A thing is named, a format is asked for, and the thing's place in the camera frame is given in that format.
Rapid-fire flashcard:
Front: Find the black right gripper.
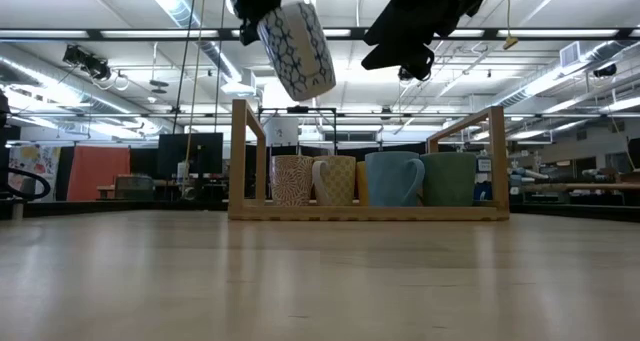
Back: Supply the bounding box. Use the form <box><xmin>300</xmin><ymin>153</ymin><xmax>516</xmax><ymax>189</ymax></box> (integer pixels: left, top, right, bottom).
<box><xmin>360</xmin><ymin>0</ymin><xmax>501</xmax><ymax>81</ymax></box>

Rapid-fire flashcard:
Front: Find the blue faceted mug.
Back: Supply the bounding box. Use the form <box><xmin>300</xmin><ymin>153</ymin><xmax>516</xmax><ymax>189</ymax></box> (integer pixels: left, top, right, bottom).
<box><xmin>364</xmin><ymin>150</ymin><xmax>426</xmax><ymax>208</ymax></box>

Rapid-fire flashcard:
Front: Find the yellow spotted white mug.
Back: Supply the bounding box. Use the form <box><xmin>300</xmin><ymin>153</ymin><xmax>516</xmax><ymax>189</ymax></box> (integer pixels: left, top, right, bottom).
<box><xmin>311</xmin><ymin>154</ymin><xmax>358</xmax><ymax>207</ymax></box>

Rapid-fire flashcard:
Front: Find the green mug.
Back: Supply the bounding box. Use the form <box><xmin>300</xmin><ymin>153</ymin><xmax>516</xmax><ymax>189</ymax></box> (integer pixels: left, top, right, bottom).
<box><xmin>419</xmin><ymin>152</ymin><xmax>478</xmax><ymax>208</ymax></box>

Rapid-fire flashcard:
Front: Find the pink floral patterned mug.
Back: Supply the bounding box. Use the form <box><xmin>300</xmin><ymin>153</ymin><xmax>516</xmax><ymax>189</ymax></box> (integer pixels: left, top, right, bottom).
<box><xmin>269</xmin><ymin>154</ymin><xmax>315</xmax><ymax>207</ymax></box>

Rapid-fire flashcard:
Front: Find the black ceiling spotlight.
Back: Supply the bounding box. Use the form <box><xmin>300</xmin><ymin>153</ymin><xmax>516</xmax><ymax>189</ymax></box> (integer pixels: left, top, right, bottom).
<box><xmin>62</xmin><ymin>44</ymin><xmax>112</xmax><ymax>82</ymax></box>

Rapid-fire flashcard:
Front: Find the white air vent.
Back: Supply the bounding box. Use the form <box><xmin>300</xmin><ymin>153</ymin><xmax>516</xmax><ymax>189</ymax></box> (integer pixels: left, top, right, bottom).
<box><xmin>558</xmin><ymin>40</ymin><xmax>582</xmax><ymax>68</ymax></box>

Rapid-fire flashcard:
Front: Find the wooden slatted mug rack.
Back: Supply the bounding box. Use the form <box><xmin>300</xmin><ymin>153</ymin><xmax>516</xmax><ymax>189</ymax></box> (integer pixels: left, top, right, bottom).
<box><xmin>227</xmin><ymin>98</ymin><xmax>511</xmax><ymax>222</ymax></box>

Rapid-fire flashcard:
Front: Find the grey crate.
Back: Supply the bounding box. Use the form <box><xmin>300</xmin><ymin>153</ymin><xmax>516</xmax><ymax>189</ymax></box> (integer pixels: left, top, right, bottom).
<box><xmin>113</xmin><ymin>174</ymin><xmax>155</xmax><ymax>202</ymax></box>

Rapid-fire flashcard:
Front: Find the orange partition panel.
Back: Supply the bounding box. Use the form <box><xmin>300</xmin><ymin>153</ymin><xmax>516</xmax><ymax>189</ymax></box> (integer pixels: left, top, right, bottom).
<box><xmin>66</xmin><ymin>145</ymin><xmax>132</xmax><ymax>202</ymax></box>

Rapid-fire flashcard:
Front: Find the wooden workbench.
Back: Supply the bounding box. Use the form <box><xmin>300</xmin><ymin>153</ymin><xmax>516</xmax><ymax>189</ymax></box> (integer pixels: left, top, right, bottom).
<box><xmin>519</xmin><ymin>180</ymin><xmax>640</xmax><ymax>206</ymax></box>

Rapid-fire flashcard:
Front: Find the colourful poster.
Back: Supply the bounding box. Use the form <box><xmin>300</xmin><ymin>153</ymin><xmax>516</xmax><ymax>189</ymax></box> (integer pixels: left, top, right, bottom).
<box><xmin>7</xmin><ymin>144</ymin><xmax>62</xmax><ymax>202</ymax></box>

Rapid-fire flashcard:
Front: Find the silver ventilation duct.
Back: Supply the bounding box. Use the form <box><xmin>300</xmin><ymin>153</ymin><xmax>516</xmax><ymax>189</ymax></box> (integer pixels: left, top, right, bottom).
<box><xmin>139</xmin><ymin>0</ymin><xmax>244</xmax><ymax>82</ymax></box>

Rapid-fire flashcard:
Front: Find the yellow hanging cord tag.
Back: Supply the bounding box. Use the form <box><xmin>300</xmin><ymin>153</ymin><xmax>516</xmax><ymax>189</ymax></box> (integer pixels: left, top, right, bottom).
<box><xmin>502</xmin><ymin>0</ymin><xmax>520</xmax><ymax>51</ymax></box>

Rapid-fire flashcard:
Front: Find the black curved hose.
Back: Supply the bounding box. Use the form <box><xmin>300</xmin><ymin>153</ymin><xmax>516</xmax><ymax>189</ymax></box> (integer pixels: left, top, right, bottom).
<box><xmin>0</xmin><ymin>167</ymin><xmax>52</xmax><ymax>205</ymax></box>

